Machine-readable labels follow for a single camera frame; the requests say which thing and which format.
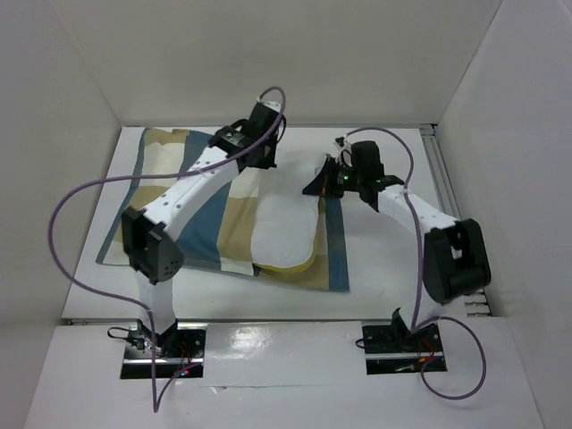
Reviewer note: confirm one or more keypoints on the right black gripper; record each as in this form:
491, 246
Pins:
333, 177

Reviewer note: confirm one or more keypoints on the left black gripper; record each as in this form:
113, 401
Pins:
270, 162

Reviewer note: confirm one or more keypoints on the white pillow yellow edge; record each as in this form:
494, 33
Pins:
285, 226

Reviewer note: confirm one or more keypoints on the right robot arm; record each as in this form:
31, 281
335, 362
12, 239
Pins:
451, 255

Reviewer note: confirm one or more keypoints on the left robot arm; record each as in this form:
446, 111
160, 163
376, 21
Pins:
150, 234

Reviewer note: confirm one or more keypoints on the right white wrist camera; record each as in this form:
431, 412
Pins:
344, 157

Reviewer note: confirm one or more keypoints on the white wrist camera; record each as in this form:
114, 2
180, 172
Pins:
344, 157
268, 100

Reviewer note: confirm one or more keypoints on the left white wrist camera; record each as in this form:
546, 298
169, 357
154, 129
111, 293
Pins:
268, 100

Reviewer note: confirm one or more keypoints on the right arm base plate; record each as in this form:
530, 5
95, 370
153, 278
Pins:
384, 355

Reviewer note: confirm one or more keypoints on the aluminium rail front edge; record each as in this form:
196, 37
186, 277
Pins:
118, 321

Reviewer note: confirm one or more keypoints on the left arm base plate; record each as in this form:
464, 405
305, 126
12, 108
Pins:
184, 356

